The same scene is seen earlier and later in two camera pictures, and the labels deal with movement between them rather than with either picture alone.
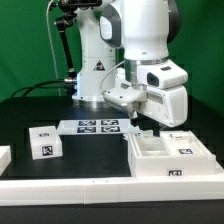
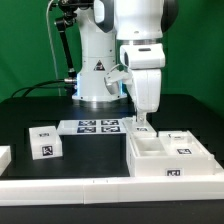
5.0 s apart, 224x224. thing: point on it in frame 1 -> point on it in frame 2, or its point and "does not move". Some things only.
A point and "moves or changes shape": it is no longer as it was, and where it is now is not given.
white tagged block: (182, 142) does not move
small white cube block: (45, 142) does not move
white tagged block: (144, 134) moves or changes shape
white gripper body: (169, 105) -> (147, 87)
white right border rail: (218, 169) does not move
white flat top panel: (95, 127) does not move
